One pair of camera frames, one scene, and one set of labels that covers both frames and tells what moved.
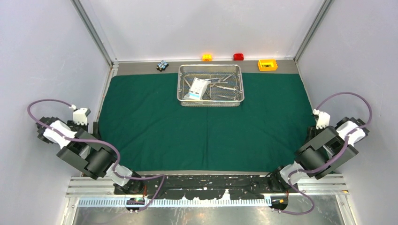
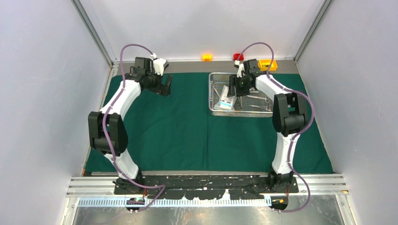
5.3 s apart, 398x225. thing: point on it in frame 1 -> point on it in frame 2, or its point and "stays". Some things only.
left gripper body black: x=95 y=125 -> x=155 y=81
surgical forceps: x=236 y=98 -> x=267 y=108
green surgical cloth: x=143 y=123 stays
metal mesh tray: x=226 y=88 -> x=254 y=103
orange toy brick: x=207 y=57 stays
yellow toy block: x=267 y=65 stays
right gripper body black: x=313 y=131 -> x=242 y=88
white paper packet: x=197 y=88 -> x=225 y=102
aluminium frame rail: x=105 y=186 stays
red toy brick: x=238 y=56 stays
